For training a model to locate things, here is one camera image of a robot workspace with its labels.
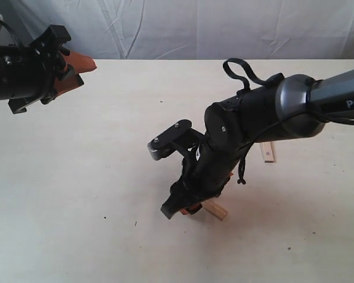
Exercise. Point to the wooden stick with two holes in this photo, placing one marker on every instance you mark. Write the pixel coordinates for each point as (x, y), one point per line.
(267, 152)

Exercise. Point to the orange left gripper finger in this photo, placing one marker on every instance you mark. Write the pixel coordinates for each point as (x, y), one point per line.
(67, 84)
(81, 63)

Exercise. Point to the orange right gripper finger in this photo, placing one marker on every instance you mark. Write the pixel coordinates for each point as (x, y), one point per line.
(190, 210)

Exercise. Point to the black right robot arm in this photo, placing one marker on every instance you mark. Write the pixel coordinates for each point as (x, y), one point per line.
(278, 108)

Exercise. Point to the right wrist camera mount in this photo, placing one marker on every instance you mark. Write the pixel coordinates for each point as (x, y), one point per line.
(180, 137)

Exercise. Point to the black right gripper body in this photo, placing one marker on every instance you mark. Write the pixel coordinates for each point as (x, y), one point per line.
(204, 175)

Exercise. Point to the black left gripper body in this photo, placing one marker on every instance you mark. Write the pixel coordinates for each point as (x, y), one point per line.
(28, 73)

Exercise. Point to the white wrinkled backdrop cloth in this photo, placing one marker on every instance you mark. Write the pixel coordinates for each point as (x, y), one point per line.
(205, 30)

